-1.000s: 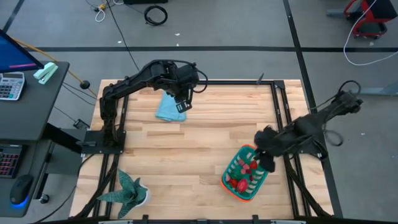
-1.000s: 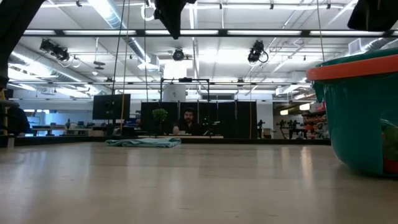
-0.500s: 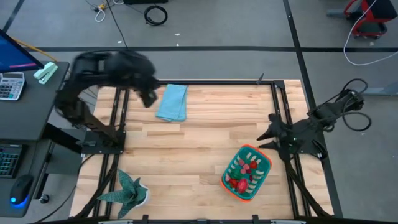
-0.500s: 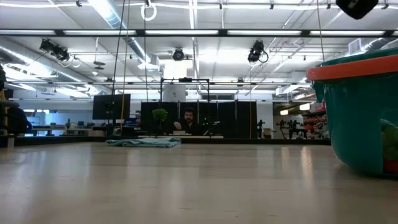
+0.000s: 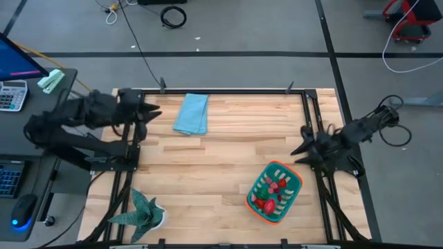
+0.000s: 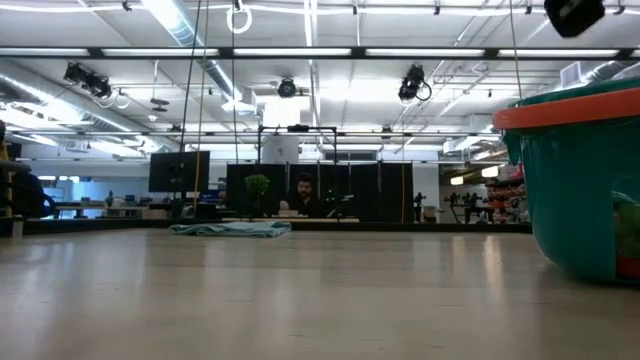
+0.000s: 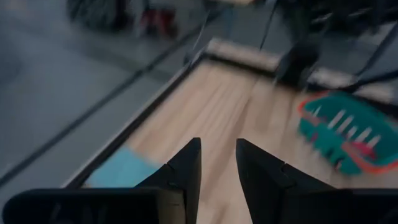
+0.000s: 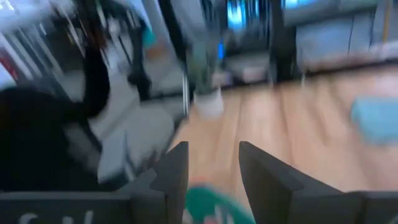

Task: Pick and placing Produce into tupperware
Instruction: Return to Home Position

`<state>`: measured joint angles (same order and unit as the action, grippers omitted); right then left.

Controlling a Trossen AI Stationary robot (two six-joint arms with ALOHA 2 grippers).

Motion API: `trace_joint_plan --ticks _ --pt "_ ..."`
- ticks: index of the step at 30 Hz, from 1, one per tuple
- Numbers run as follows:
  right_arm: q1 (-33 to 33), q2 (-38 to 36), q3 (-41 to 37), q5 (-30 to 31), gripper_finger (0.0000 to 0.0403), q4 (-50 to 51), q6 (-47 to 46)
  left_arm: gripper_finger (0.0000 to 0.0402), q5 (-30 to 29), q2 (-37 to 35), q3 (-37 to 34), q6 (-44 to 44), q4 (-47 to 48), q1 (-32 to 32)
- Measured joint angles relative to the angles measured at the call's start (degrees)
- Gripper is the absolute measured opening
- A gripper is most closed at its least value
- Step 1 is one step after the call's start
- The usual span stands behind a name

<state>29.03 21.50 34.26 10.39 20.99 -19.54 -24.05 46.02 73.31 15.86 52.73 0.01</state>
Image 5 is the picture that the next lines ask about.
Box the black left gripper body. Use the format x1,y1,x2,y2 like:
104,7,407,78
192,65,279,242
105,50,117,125
116,88,148,141

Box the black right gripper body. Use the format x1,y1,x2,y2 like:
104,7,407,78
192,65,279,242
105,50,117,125
300,125,343,170

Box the teal basket with orange rim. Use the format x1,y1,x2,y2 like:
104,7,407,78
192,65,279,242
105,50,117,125
245,160,305,225

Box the large red toy fruit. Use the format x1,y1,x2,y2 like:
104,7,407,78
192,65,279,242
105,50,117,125
264,199,277,216

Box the light blue folded cloth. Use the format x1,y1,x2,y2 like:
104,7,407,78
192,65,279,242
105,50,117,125
172,93,210,136

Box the mint green stapler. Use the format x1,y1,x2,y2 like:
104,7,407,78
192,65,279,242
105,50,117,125
37,68,66,95

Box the green plant in white pot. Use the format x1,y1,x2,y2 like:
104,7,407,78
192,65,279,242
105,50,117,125
107,188,167,243

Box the grey metal desk foot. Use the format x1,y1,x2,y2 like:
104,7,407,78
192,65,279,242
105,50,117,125
401,90,443,107

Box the grey desk calculator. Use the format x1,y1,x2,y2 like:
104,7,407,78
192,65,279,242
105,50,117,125
0,79,28,113

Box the black desk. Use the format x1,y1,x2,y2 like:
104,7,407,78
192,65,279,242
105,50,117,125
0,67,79,243

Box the computer monitor with blue screen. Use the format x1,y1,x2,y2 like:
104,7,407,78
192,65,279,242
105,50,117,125
0,31,50,82

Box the backlit computer keyboard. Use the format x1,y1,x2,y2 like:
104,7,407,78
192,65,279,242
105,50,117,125
0,160,27,200

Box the black computer mouse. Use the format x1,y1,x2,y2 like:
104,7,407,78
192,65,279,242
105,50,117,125
10,193,38,231

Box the red and black cart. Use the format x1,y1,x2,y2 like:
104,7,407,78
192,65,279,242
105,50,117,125
382,0,443,44

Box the long black floor cable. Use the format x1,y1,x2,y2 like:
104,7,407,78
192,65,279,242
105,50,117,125
116,0,163,87

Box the black metal table frame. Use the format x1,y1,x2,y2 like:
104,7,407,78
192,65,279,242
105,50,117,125
78,88,373,249

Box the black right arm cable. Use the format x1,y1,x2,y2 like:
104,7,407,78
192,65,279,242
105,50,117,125
378,95,413,148

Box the white cable loop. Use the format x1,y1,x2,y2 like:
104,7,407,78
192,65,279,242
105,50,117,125
105,8,119,26

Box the yellow cable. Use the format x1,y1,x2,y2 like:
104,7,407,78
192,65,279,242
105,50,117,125
13,41,94,93

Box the coiled black cable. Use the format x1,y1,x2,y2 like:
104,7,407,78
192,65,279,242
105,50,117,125
160,6,188,29

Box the long white floor cable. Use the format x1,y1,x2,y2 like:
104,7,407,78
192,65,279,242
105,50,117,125
381,0,443,74

